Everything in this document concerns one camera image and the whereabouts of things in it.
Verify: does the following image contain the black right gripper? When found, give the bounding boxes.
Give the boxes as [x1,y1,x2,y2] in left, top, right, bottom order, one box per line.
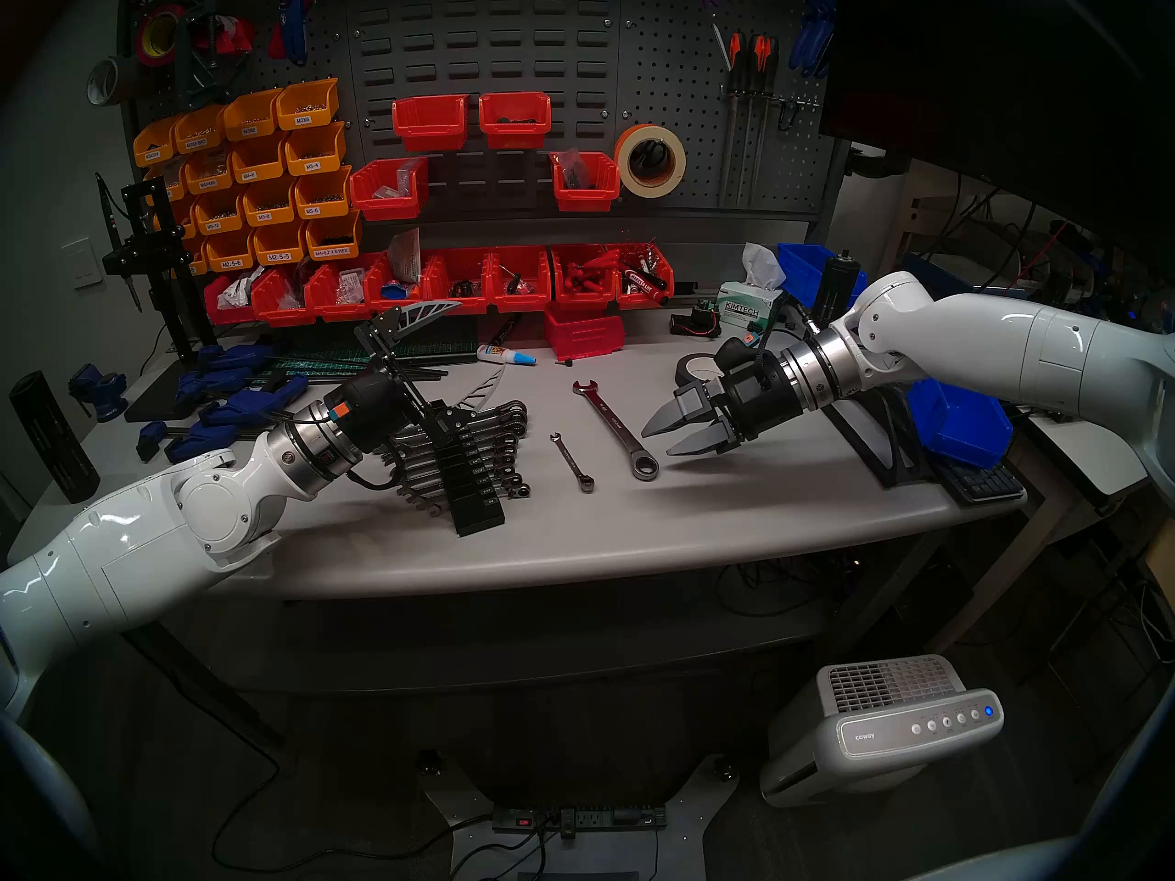
[641,367,811,459]

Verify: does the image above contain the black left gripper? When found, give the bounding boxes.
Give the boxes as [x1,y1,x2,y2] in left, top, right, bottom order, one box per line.
[358,299,509,443]

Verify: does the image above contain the large chrome combination wrench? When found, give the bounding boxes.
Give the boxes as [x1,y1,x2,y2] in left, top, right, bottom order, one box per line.
[571,379,660,483]

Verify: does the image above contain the small chrome ratcheting wrench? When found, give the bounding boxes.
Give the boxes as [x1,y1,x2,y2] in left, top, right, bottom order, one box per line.
[549,431,596,495]

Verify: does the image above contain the black wrench holder rack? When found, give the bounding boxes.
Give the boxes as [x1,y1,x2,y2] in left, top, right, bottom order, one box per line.
[424,402,508,538]

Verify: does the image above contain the black tape roll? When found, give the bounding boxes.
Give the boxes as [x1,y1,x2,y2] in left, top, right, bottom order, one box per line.
[675,351,735,389]

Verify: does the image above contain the red parts bin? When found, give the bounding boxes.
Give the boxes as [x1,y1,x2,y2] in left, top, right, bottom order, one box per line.
[551,151,621,213]
[393,95,470,152]
[479,91,553,150]
[613,244,675,307]
[305,261,374,323]
[422,249,493,314]
[549,244,619,310]
[364,251,429,314]
[487,246,553,313]
[350,158,431,222]
[204,273,260,326]
[252,266,315,328]
[545,306,627,361]

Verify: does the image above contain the chrome ratcheting combination wrench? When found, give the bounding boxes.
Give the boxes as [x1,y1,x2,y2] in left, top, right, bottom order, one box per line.
[393,414,529,458]
[413,471,529,506]
[390,400,531,449]
[397,439,522,476]
[406,462,522,495]
[422,482,533,518]
[401,450,520,485]
[395,427,526,467]

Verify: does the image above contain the green white tissue box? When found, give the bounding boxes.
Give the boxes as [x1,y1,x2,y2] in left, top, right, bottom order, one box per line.
[716,244,789,345]

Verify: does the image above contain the green cutting mat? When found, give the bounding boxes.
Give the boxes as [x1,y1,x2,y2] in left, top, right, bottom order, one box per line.
[266,338,478,382]

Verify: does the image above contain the blue parts bin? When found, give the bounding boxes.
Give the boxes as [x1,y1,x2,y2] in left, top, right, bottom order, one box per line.
[778,243,868,311]
[904,379,1014,471]

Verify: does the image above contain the cream masking tape roll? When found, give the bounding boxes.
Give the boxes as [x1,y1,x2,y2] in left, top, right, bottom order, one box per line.
[615,124,688,199]

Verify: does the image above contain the black keyboard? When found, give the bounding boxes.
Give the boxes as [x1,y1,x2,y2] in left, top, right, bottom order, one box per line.
[936,457,1027,507]

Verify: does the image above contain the dark grey pegboard panel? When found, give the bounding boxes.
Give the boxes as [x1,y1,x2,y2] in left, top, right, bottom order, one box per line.
[124,0,850,247]

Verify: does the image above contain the black metal stand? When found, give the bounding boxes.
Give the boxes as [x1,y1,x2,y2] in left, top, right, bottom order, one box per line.
[99,174,218,363]

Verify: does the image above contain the small blue vise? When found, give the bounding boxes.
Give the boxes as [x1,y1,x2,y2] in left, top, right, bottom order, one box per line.
[69,363,130,423]

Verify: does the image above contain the white air purifier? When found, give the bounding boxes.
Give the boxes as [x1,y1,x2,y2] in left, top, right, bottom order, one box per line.
[760,654,1005,809]

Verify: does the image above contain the red hanging tool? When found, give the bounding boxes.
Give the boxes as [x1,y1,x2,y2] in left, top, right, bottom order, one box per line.
[195,15,257,57]

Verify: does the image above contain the black cylinder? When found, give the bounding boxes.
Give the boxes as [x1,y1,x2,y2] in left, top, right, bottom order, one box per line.
[9,370,101,505]

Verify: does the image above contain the black power strip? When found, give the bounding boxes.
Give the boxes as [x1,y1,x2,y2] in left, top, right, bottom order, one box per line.
[491,804,668,836]

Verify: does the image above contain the red yellow tape roll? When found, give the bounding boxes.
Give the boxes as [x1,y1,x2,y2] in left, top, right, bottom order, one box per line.
[136,6,187,67]

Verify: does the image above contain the black monitor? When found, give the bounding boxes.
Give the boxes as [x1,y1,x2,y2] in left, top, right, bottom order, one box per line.
[820,0,1175,274]

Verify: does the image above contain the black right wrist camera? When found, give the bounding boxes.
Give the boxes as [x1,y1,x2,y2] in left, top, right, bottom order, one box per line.
[714,336,777,375]

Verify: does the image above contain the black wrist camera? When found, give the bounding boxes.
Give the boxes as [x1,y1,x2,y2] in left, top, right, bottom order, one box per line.
[714,336,777,375]
[329,373,412,456]

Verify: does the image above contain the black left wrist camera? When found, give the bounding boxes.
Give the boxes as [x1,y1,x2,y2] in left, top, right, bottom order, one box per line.
[329,373,412,456]

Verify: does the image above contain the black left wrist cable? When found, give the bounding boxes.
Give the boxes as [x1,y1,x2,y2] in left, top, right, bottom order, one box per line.
[347,452,409,495]

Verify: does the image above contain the black frame stand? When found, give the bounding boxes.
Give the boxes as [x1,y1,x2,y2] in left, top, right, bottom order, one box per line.
[822,388,946,492]

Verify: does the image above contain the blue red handled cutter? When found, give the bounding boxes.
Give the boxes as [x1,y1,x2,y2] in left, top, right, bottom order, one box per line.
[269,0,319,67]

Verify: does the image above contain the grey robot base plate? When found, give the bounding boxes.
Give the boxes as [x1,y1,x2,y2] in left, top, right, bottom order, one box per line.
[418,751,740,881]

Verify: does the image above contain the white wall switch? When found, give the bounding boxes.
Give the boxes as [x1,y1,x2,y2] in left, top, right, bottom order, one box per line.
[60,237,103,290]

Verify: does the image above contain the blue handled pliers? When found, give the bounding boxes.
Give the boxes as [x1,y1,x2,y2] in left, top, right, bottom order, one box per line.
[789,0,839,79]

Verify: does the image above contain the grey duct tape roll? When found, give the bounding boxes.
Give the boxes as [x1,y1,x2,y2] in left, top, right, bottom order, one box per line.
[87,56,139,107]

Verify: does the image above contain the black floor cable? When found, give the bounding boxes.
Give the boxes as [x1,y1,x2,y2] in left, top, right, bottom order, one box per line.
[211,705,497,875]

